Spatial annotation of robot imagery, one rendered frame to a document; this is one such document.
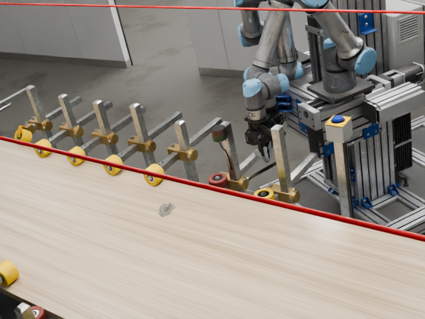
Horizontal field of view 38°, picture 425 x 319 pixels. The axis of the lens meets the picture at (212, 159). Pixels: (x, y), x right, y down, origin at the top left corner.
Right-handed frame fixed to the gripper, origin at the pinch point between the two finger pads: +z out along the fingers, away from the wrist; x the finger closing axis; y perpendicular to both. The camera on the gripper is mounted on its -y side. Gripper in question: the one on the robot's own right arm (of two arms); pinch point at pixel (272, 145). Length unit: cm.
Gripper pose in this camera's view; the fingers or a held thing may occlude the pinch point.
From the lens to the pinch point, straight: 290.1
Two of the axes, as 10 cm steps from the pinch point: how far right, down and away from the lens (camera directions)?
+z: 1.9, 8.5, 4.9
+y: 5.8, -5.0, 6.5
